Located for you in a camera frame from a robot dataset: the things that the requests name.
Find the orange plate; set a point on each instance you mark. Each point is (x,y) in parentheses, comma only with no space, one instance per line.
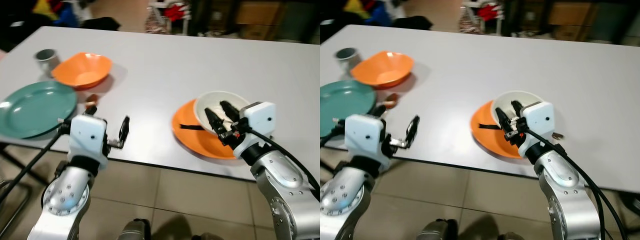
(192,140)
(487,137)

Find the blue toy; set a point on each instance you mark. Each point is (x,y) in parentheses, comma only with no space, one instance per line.
(67,17)
(380,15)

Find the red cloth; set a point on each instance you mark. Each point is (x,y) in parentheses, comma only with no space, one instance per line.
(175,11)
(487,11)

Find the brown cardboard box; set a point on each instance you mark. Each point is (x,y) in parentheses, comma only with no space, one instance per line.
(260,15)
(570,15)

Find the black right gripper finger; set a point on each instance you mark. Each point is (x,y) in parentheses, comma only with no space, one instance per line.
(229,110)
(215,121)
(502,120)
(516,107)

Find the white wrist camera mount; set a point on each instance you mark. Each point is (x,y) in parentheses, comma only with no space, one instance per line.
(260,120)
(87,137)
(365,136)
(540,120)

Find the yellow toy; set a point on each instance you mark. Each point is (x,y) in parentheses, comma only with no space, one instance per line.
(44,7)
(356,6)

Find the black utensil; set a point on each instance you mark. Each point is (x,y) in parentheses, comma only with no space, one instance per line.
(489,126)
(190,126)

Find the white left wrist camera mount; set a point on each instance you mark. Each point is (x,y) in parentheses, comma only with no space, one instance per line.
(87,137)
(365,136)

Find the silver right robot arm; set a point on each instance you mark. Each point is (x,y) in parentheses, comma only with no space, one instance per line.
(285,185)
(565,190)

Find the grey robot leg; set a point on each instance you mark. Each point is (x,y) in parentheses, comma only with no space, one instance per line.
(135,231)
(440,231)

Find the small brown object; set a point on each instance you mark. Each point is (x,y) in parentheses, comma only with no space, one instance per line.
(557,135)

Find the grey metal cup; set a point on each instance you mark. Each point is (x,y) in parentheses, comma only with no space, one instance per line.
(46,61)
(346,57)

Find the white bowl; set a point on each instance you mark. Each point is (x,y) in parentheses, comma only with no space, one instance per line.
(212,100)
(500,102)

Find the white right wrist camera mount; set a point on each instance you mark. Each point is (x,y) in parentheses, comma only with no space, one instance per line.
(260,120)
(540,120)

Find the green plate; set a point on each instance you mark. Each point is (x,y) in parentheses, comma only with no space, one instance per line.
(345,105)
(35,107)

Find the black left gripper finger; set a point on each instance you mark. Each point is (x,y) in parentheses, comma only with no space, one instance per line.
(379,111)
(413,129)
(91,110)
(124,127)

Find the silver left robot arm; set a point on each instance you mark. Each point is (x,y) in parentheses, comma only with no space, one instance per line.
(62,197)
(340,200)

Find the orange bowl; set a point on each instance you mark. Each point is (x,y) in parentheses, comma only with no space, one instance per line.
(382,69)
(82,70)

